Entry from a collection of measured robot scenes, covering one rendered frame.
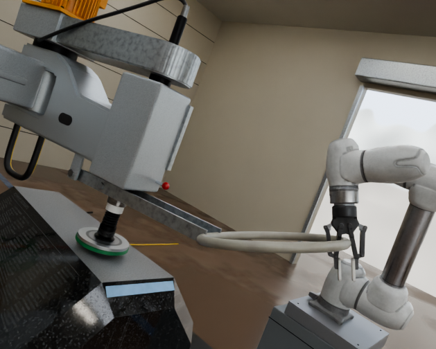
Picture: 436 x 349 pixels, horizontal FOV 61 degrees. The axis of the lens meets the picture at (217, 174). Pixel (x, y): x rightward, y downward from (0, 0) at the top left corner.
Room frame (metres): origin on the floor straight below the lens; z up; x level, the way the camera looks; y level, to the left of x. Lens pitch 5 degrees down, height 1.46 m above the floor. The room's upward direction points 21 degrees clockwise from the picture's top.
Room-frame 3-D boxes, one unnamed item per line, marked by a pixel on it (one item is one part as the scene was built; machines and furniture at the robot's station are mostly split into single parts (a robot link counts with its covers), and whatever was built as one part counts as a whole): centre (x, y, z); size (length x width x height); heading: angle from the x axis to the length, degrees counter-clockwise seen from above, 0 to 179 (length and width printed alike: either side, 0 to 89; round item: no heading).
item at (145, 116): (1.53, 0.42, 1.36); 0.36 x 0.22 x 0.45; 63
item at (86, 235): (1.50, 0.35, 0.92); 0.21 x 0.21 x 0.01
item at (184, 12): (1.50, 0.35, 1.82); 0.04 x 0.04 x 0.17
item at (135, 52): (1.66, 0.66, 1.66); 0.96 x 0.25 x 0.17; 63
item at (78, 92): (1.69, 0.69, 1.35); 0.74 x 0.23 x 0.49; 63
